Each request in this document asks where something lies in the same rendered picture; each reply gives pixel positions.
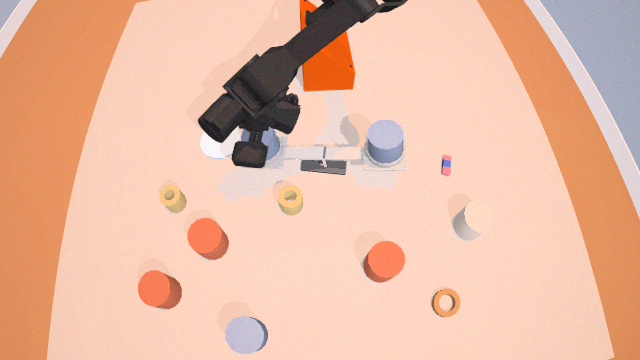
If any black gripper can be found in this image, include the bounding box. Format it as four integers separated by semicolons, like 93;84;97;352
231;113;269;168

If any pink eraser with blue sleeve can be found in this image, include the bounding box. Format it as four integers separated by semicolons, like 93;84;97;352
441;155;451;176

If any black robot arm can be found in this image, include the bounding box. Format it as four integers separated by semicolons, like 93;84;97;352
197;0;408;144

